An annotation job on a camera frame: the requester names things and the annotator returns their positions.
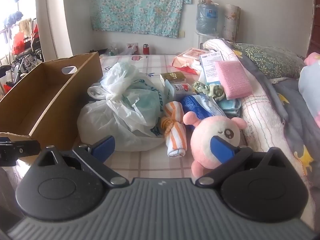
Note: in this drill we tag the brown cardboard box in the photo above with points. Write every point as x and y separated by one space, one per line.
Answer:
46 103

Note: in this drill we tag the light blue towel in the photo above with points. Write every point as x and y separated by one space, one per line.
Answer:
231 108

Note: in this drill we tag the white plastic bag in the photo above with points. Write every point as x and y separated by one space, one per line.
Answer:
126 105

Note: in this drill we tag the teal floral wall cloth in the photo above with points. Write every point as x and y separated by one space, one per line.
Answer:
147 17

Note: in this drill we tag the grey star blanket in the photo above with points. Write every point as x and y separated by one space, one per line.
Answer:
300 129

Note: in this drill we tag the gold tissue pack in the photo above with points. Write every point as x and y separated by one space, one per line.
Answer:
173 77

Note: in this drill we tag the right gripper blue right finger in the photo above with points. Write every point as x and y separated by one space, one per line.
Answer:
232 158

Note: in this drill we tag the pink round plush toy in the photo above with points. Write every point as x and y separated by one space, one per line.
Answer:
224 127

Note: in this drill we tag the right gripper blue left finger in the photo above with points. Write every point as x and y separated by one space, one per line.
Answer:
93 158

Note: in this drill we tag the white cotton pad pack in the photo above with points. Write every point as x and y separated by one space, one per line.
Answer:
208 62

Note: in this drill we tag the clear plastic bag clutter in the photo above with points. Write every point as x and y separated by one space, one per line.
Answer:
129 49

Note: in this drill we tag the green floral scrunchie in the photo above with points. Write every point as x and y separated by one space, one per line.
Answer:
213 91

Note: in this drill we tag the blue water jug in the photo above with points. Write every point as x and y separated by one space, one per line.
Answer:
207 18

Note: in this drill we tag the rolled floral mat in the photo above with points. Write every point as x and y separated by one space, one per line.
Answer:
231 22

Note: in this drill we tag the red thermos bottle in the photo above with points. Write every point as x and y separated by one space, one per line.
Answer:
146 49

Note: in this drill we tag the blue white tissue pack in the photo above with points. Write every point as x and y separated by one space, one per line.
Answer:
202 105

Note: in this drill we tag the white checked quilt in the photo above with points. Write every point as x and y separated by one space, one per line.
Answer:
265 128

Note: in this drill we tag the wheelchair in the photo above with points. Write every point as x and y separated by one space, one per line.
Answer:
19 65

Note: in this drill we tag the orange striped towel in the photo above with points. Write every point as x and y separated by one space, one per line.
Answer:
174 129

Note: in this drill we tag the green leaf pattern pillow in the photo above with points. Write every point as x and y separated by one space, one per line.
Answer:
273 62

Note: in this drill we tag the pink sponge pad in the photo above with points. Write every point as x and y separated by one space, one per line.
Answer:
233 79

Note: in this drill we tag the red wet wipes pack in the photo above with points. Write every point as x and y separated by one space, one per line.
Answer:
189 61

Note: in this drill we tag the pink patchwork bedding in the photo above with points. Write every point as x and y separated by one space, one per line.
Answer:
309 85

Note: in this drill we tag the white water dispenser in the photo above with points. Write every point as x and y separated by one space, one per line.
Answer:
200 39

